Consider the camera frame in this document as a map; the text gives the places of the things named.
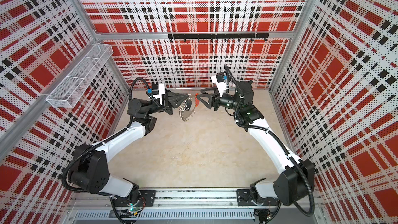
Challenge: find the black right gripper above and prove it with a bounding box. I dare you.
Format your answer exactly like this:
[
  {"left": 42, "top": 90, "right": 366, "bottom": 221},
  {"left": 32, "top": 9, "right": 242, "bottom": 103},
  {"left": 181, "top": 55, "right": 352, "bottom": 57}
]
[{"left": 197, "top": 88, "right": 241, "bottom": 113}]

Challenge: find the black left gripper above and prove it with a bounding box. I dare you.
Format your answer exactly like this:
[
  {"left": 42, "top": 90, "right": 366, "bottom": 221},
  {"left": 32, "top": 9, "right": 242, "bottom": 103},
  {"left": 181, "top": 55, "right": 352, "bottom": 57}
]
[{"left": 146, "top": 88, "right": 188, "bottom": 116}]

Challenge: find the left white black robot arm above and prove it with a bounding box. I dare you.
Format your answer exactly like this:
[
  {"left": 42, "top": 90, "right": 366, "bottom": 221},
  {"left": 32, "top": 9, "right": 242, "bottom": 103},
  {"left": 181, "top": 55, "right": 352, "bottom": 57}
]
[{"left": 61, "top": 90, "right": 194, "bottom": 206}]

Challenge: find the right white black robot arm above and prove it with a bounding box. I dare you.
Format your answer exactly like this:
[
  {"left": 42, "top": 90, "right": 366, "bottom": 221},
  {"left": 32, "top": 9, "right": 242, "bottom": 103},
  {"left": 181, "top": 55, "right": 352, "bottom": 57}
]
[{"left": 196, "top": 82, "right": 315, "bottom": 208}]

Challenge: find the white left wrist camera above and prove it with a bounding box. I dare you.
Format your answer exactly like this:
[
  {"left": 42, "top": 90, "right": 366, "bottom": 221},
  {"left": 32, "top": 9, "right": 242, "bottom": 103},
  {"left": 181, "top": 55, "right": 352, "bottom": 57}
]
[{"left": 147, "top": 84, "right": 166, "bottom": 106}]

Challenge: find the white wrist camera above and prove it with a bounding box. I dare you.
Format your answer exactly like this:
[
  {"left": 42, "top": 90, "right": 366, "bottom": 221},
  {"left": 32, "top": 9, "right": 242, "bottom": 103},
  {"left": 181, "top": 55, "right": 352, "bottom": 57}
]
[
  {"left": 147, "top": 84, "right": 166, "bottom": 106},
  {"left": 211, "top": 72, "right": 230, "bottom": 97}
]

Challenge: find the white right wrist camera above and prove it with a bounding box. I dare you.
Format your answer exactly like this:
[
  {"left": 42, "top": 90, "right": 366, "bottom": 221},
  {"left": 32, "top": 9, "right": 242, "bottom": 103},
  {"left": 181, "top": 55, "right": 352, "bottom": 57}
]
[{"left": 211, "top": 72, "right": 230, "bottom": 97}]

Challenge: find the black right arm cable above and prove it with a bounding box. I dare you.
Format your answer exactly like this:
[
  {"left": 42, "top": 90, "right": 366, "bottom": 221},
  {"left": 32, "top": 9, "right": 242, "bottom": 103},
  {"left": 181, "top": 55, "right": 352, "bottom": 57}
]
[{"left": 223, "top": 65, "right": 315, "bottom": 217}]

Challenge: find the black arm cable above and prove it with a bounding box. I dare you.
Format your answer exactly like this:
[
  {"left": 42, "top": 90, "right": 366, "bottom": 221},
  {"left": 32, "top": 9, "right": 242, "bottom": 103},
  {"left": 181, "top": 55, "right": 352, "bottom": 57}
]
[
  {"left": 61, "top": 77, "right": 153, "bottom": 193},
  {"left": 223, "top": 65, "right": 315, "bottom": 217}
]

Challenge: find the black wall hook rail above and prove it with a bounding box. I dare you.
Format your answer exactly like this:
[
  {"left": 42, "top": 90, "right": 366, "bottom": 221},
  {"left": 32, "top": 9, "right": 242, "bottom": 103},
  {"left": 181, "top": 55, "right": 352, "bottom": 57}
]
[{"left": 167, "top": 33, "right": 269, "bottom": 41}]

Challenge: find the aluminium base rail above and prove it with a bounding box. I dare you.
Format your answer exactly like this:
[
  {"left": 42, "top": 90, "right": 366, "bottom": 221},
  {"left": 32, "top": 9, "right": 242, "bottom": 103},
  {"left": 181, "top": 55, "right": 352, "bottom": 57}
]
[{"left": 62, "top": 188, "right": 328, "bottom": 224}]

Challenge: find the white wire mesh basket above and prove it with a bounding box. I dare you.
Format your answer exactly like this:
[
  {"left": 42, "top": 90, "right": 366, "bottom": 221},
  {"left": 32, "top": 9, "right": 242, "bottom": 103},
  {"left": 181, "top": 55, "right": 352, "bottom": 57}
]
[{"left": 46, "top": 43, "right": 113, "bottom": 108}]

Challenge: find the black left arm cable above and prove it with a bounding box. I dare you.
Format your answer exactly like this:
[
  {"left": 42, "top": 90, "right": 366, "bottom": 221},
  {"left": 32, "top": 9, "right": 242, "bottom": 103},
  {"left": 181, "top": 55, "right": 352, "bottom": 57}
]
[{"left": 61, "top": 77, "right": 153, "bottom": 193}]

